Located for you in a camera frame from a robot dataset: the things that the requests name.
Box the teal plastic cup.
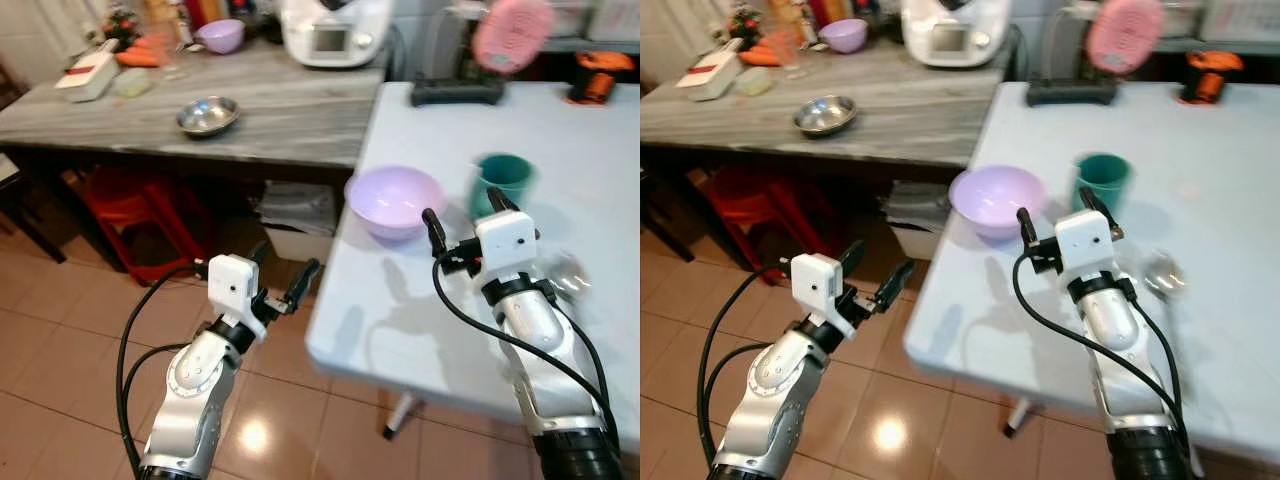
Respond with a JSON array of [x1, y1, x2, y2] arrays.
[[1072, 152, 1135, 215], [469, 152, 537, 223]]

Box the large purple plastic bowl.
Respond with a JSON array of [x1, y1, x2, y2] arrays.
[[948, 164, 1049, 242], [345, 165, 448, 244]]

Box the white box with papers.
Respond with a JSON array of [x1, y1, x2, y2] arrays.
[[254, 180, 342, 264], [881, 180, 958, 262]]

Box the black flat base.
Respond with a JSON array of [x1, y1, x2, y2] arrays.
[[1025, 77, 1120, 108], [409, 75, 507, 108]]

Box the red plastic stool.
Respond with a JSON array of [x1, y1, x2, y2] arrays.
[[703, 168, 803, 283], [78, 164, 217, 287]]

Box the stainless steel bowl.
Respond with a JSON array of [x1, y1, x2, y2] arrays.
[[793, 95, 859, 139], [176, 96, 242, 139]]

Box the orange and black object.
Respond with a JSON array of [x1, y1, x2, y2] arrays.
[[1179, 50, 1247, 107], [566, 50, 637, 107]]

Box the white table leg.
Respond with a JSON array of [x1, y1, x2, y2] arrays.
[[381, 392, 422, 442], [1004, 396, 1042, 439]]

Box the dark wooden chair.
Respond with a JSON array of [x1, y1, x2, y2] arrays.
[[640, 150, 703, 263], [0, 150, 67, 267]]

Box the grey chair back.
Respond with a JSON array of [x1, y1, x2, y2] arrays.
[[414, 5, 483, 83], [1036, 5, 1093, 83]]

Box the pink round plastic object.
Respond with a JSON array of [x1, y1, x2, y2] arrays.
[[1084, 0, 1165, 77], [471, 0, 555, 77]]

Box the pale green container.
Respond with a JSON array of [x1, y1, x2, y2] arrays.
[[734, 67, 777, 98], [112, 68, 154, 99]]

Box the white kitchen appliance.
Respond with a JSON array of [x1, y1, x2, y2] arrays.
[[279, 0, 394, 70], [900, 0, 1017, 70]]

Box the small purple bowl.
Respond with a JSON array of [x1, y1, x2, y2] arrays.
[[818, 17, 870, 55], [195, 18, 247, 56]]

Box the orange carrots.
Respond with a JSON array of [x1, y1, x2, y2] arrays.
[[738, 35, 787, 68], [114, 35, 167, 69]]

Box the small potted plant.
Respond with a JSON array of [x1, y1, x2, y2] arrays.
[[100, 4, 143, 47], [724, 4, 767, 47]]

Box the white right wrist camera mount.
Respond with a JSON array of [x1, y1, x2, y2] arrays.
[[472, 210, 541, 287], [1052, 209, 1118, 281]]

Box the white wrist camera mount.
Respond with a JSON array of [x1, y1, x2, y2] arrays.
[[472, 210, 541, 287], [206, 254, 265, 329], [1052, 209, 1118, 281], [790, 253, 853, 339]]

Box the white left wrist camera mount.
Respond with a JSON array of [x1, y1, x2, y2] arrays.
[[206, 254, 265, 329], [790, 253, 853, 339]]

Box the short black right arm cable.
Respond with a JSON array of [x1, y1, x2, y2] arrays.
[[1130, 296, 1189, 416], [548, 296, 611, 421]]

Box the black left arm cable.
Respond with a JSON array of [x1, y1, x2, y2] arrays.
[[697, 262, 796, 471], [115, 262, 213, 479]]

